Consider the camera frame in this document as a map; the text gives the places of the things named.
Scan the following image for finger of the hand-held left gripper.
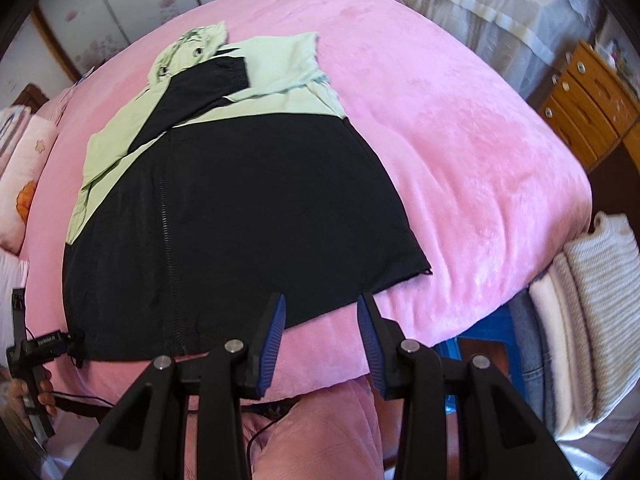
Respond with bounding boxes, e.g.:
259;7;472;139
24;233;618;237
20;329;86;367

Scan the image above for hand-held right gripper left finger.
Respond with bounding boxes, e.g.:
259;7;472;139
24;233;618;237
75;292;288;480

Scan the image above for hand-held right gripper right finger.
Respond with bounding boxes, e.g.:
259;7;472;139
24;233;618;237
356;292;576;480

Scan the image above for green black hooded jacket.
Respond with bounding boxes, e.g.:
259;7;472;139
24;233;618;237
62;21;435;367

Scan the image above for person's left hand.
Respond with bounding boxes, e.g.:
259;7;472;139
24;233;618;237
7;367;57;418

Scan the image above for white cartoon pillow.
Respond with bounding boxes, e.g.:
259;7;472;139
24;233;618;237
0;250;31;311

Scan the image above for blue plastic stool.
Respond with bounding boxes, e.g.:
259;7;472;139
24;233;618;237
435;305;521;376

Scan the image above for pink flower pillow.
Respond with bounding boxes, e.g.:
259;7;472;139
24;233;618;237
0;115;61;256

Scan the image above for blue denim jeans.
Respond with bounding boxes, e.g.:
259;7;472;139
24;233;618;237
510;290;556;431

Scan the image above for cream folded cloth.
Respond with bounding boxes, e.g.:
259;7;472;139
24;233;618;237
529;255;601;423

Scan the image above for floral folded quilt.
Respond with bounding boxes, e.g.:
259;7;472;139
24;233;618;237
0;105;36;161

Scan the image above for pink plush blanket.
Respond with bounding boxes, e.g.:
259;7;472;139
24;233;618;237
22;0;593;411

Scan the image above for dark wooden headboard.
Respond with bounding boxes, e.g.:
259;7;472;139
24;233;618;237
15;82;51;111

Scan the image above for white knitted cloth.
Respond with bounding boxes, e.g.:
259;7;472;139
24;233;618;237
562;212;640;423

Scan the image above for wooden drawer cabinet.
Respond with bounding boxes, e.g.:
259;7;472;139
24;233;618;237
537;40;640;171

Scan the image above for floral sliding door wardrobe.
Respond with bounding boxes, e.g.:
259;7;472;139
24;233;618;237
30;0;296;81

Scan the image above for cluster of small containers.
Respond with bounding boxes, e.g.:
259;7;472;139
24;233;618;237
595;15;640;96

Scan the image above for black cable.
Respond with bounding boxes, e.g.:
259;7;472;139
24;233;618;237
247;400;301;461
50;391;118;411

